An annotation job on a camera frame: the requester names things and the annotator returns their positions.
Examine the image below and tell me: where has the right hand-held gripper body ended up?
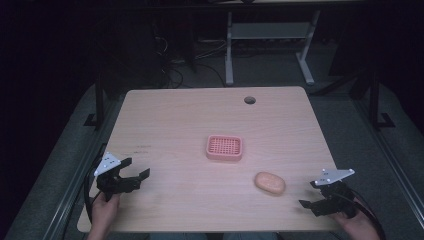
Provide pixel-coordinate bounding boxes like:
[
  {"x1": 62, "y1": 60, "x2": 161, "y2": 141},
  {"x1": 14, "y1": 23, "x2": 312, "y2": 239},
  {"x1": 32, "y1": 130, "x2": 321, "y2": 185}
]
[{"x1": 313, "y1": 168, "x2": 358, "y2": 220}]

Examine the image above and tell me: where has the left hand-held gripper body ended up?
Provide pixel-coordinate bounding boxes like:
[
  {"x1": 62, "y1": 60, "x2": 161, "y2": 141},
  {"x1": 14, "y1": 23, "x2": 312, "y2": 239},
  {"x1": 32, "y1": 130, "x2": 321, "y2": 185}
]
[{"x1": 93, "y1": 151, "x2": 141, "y2": 203}]

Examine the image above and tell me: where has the orange soap bar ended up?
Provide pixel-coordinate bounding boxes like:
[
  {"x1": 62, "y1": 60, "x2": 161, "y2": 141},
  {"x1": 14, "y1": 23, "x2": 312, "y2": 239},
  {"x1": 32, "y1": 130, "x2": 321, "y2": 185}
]
[{"x1": 254, "y1": 171, "x2": 287, "y2": 197}]

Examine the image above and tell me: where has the pink soap dish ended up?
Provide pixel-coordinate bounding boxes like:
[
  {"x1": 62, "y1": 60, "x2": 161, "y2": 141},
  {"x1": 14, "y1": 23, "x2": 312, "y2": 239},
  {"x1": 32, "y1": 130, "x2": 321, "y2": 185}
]
[{"x1": 205, "y1": 134, "x2": 244, "y2": 163}]

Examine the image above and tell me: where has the person's left hand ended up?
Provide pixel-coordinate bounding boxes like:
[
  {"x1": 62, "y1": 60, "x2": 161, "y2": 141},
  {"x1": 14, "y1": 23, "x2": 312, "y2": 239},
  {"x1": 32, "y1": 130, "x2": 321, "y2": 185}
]
[{"x1": 89, "y1": 192, "x2": 122, "y2": 236}]

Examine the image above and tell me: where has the person's right hand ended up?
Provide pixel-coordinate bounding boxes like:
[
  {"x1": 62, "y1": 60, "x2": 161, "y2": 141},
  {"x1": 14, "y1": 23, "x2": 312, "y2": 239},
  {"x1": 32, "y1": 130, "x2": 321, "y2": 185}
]
[{"x1": 329, "y1": 199, "x2": 382, "y2": 240}]

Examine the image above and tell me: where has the black metal stand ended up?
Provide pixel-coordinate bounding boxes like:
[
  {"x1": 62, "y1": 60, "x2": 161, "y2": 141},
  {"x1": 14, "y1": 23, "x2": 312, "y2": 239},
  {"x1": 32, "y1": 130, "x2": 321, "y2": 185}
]
[
  {"x1": 368, "y1": 64, "x2": 397, "y2": 132},
  {"x1": 83, "y1": 71, "x2": 106, "y2": 132}
]

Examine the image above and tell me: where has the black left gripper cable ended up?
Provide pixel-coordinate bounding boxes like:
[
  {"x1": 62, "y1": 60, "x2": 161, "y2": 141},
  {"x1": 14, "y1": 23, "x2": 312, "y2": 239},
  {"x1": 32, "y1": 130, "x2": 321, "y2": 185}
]
[{"x1": 82, "y1": 156, "x2": 105, "y2": 225}]

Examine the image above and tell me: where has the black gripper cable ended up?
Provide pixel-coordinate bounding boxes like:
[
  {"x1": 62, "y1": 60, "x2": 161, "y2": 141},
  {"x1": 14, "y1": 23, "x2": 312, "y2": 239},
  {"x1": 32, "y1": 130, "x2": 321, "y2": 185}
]
[
  {"x1": 82, "y1": 156, "x2": 105, "y2": 225},
  {"x1": 348, "y1": 188, "x2": 388, "y2": 240}
]

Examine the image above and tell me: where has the aluminium frame rail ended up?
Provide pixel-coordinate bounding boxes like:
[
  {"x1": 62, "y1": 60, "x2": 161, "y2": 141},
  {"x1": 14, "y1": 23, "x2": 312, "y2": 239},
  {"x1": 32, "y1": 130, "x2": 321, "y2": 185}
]
[
  {"x1": 351, "y1": 98, "x2": 424, "y2": 221},
  {"x1": 41, "y1": 98, "x2": 116, "y2": 240}
]

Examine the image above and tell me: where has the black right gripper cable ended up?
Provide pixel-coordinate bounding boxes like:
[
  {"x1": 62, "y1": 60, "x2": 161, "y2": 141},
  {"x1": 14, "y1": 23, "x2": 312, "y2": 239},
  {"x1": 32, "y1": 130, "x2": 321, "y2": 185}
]
[{"x1": 348, "y1": 188, "x2": 388, "y2": 240}]

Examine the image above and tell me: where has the tangle of floor cables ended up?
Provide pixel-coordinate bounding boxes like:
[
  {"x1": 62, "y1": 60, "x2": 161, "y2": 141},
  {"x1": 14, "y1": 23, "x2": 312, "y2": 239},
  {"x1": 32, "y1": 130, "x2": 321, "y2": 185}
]
[{"x1": 151, "y1": 28, "x2": 228, "y2": 89}]

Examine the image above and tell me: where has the white metal desk frame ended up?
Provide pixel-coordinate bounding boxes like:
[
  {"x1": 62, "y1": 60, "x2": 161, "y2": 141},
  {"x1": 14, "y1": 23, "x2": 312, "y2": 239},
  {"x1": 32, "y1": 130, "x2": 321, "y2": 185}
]
[{"x1": 224, "y1": 9, "x2": 322, "y2": 87}]

